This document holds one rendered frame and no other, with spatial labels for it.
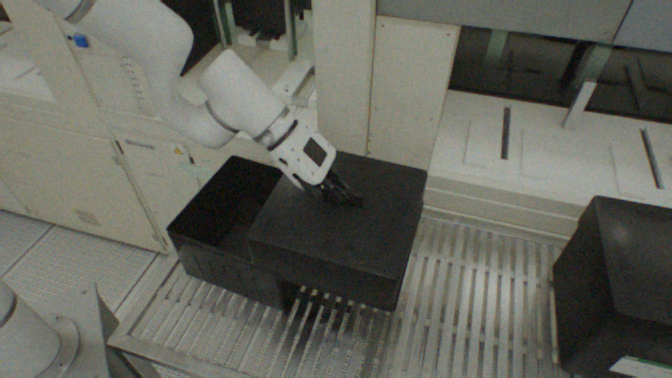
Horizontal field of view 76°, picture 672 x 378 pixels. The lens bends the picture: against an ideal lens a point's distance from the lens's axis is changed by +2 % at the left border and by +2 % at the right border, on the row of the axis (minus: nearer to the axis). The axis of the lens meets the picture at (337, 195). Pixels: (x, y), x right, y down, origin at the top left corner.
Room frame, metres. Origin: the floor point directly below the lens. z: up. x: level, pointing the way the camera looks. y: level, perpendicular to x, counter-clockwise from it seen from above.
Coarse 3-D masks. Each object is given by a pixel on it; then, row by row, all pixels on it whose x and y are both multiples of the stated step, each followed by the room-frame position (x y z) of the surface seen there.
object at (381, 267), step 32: (352, 160) 0.68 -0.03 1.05; (288, 192) 0.59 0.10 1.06; (352, 192) 0.56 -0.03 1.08; (384, 192) 0.59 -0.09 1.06; (416, 192) 0.59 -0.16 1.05; (256, 224) 0.50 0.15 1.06; (288, 224) 0.50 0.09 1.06; (320, 224) 0.50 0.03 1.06; (352, 224) 0.50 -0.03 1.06; (384, 224) 0.50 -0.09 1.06; (416, 224) 0.58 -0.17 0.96; (256, 256) 0.47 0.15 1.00; (288, 256) 0.45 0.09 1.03; (320, 256) 0.43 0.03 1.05; (352, 256) 0.43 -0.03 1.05; (384, 256) 0.43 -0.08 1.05; (320, 288) 0.42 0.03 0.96; (352, 288) 0.41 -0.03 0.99; (384, 288) 0.39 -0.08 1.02
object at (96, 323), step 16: (80, 288) 0.55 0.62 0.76; (96, 288) 0.55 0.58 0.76; (32, 304) 0.51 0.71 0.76; (48, 304) 0.51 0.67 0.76; (64, 304) 0.51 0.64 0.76; (80, 304) 0.51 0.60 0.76; (96, 304) 0.51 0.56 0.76; (80, 320) 0.47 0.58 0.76; (96, 320) 0.47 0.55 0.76; (112, 320) 0.53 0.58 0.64; (80, 336) 0.43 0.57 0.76; (96, 336) 0.43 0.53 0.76; (80, 352) 0.39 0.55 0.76; (96, 352) 0.39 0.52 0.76; (112, 352) 0.42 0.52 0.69; (80, 368) 0.36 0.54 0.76; (96, 368) 0.36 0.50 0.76; (112, 368) 0.38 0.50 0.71; (128, 368) 0.43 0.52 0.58
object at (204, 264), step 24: (240, 168) 0.83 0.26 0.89; (264, 168) 0.80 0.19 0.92; (216, 192) 0.75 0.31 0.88; (240, 192) 0.83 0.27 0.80; (264, 192) 0.81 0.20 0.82; (192, 216) 0.66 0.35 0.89; (216, 216) 0.73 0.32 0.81; (240, 216) 0.77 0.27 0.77; (192, 240) 0.56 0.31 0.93; (216, 240) 0.67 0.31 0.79; (240, 240) 0.69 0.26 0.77; (192, 264) 0.57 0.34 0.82; (216, 264) 0.54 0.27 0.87; (240, 264) 0.52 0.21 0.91; (240, 288) 0.53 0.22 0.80; (264, 288) 0.50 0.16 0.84; (288, 288) 0.52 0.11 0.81
